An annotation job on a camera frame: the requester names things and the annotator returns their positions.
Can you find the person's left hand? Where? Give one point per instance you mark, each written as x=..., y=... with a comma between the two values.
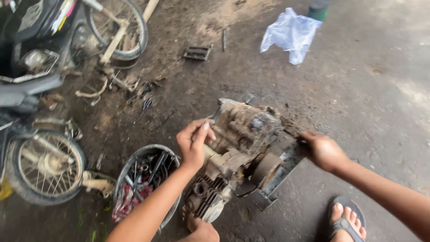
x=191, y=148

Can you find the person's right hand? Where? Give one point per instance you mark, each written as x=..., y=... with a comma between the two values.
x=324, y=151

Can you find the person's right fingers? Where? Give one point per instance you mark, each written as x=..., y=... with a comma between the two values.
x=305, y=138

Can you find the grey metal engine bracket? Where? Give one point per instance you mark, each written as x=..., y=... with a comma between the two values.
x=282, y=174

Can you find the rusty motorcycle engine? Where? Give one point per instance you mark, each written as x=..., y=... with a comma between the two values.
x=242, y=134

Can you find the person's right foot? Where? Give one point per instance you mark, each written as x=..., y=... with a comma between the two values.
x=344, y=221

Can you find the grey flip-flop sandal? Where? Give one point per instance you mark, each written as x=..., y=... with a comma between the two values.
x=342, y=226

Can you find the clear plastic bag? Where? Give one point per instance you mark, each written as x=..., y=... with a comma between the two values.
x=290, y=33

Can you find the short metal rod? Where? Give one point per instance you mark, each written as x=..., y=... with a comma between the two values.
x=224, y=39

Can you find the green bottle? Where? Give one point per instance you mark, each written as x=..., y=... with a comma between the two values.
x=318, y=10

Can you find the black foot pedal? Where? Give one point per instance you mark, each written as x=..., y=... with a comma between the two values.
x=197, y=53

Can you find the heap of wrenches and tools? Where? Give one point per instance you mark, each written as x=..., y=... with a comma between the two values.
x=149, y=169

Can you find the screwdrivers bundle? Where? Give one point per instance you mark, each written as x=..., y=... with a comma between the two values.
x=146, y=106

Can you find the round metal tool basin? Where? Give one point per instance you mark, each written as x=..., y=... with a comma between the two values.
x=126, y=168

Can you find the red white cloth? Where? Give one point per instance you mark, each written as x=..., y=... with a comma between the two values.
x=126, y=201

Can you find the wooden stick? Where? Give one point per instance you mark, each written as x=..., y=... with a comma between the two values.
x=150, y=10

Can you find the spoked wheel with beige fork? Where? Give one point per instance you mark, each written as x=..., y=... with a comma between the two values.
x=132, y=30

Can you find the chrome motorcycle guard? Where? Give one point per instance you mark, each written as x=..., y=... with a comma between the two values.
x=62, y=126

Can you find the spoked wheel with dirty tyre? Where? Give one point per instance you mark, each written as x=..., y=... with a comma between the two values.
x=47, y=164

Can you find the black motorcycle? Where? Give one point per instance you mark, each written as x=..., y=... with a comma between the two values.
x=33, y=40

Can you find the yellow rag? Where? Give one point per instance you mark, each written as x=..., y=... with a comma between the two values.
x=5, y=190

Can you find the beige frame piece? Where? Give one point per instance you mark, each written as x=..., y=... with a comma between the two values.
x=94, y=91

